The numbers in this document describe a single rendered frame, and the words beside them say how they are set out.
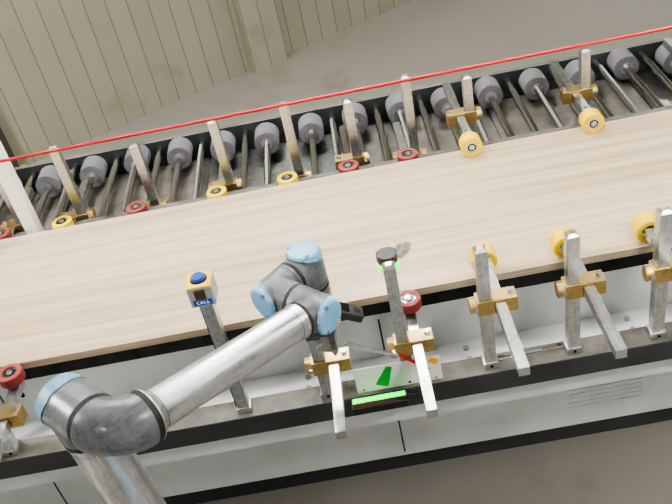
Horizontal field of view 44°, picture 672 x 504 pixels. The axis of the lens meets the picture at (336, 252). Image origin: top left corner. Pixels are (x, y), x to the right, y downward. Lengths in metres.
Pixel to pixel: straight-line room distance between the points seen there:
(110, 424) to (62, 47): 4.46
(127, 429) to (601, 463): 2.00
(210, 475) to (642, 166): 1.88
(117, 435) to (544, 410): 1.82
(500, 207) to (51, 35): 3.76
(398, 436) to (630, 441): 0.86
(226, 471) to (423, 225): 1.15
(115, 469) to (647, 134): 2.19
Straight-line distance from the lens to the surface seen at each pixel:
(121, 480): 1.86
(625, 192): 2.88
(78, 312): 2.87
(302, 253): 2.04
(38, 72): 5.89
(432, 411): 2.24
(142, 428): 1.63
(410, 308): 2.47
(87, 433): 1.65
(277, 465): 3.11
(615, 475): 3.17
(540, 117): 3.70
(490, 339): 2.46
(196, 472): 3.14
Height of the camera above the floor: 2.53
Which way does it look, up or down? 37 degrees down
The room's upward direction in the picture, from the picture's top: 13 degrees counter-clockwise
